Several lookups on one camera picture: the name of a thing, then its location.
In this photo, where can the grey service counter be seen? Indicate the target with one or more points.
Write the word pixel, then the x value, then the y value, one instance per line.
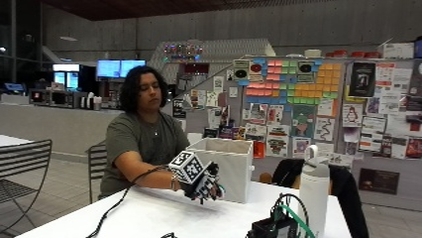
pixel 52 127

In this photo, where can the group of coloured sticky notes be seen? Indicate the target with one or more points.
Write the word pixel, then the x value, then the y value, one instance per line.
pixel 292 81

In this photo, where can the dark plaque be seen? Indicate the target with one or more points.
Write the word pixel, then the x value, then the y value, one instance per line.
pixel 379 180

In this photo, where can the black metal slatted chair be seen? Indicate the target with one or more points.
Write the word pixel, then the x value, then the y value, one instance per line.
pixel 96 165
pixel 22 178

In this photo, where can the row of red containers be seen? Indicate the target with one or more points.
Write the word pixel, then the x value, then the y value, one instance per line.
pixel 352 54

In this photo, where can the white cube of black markers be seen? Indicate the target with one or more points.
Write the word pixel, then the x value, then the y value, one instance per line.
pixel 187 167

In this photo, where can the twin blue display screens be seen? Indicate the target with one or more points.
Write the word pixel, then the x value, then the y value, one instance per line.
pixel 120 68

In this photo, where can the white fabric storage box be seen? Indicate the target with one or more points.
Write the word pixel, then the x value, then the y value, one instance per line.
pixel 231 165

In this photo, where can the black jacket on chair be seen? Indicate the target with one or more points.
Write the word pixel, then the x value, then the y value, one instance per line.
pixel 343 191

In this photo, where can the notice board with posters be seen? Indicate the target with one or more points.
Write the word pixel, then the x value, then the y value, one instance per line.
pixel 325 105

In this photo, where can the lit drinks fridge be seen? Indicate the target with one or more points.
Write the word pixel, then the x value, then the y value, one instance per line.
pixel 67 76

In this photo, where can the the person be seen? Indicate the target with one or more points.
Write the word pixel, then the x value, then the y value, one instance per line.
pixel 136 139

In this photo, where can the black electronics box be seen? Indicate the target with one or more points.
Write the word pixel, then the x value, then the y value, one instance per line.
pixel 272 228

